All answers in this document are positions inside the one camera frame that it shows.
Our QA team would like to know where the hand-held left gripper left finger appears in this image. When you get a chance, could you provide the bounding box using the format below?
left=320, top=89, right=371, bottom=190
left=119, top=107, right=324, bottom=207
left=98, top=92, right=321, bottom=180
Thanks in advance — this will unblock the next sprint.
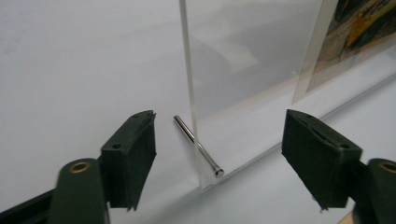
left=100, top=109, right=158, bottom=212

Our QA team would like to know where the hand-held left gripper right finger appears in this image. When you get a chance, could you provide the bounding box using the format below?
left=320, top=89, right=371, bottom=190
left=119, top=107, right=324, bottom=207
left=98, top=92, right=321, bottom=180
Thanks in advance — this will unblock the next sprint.
left=281, top=108, right=364, bottom=213

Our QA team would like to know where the silver metal frame pin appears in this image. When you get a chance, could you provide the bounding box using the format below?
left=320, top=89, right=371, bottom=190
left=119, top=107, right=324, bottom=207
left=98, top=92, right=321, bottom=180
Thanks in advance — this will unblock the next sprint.
left=173, top=115, right=225, bottom=179

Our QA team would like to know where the clear acrylic picture frame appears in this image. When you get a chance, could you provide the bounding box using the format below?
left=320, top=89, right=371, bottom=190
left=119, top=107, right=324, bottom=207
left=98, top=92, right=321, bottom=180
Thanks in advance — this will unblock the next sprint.
left=178, top=0, right=396, bottom=191

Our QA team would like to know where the colourful abstract art print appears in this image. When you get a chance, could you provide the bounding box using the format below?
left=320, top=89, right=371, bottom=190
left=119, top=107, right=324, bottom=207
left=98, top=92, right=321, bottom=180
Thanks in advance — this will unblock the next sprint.
left=291, top=0, right=396, bottom=105

